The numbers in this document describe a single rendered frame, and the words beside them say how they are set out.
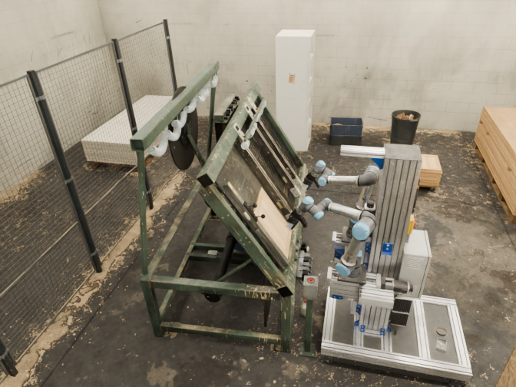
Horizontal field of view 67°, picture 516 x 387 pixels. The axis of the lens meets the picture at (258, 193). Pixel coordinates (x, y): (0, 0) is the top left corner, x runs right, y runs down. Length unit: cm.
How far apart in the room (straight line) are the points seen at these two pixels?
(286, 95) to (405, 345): 464
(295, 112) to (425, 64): 270
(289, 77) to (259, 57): 164
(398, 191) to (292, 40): 434
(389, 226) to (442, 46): 559
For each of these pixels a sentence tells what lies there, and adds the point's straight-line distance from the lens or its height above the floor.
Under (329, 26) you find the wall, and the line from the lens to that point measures 818.
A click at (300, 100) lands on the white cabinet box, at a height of 99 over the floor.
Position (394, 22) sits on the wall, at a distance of 816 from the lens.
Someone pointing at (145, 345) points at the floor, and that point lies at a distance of 431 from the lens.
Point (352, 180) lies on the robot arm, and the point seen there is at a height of 162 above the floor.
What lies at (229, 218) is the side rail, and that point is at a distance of 301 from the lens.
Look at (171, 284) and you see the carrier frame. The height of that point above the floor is 77.
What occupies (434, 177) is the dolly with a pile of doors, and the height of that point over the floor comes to 27.
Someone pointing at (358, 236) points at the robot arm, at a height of 158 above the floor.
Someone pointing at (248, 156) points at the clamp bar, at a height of 165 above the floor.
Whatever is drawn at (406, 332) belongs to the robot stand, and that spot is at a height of 21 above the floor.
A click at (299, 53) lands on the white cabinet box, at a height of 179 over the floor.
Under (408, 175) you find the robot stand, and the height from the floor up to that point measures 190.
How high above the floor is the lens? 332
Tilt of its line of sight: 32 degrees down
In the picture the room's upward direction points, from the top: 2 degrees counter-clockwise
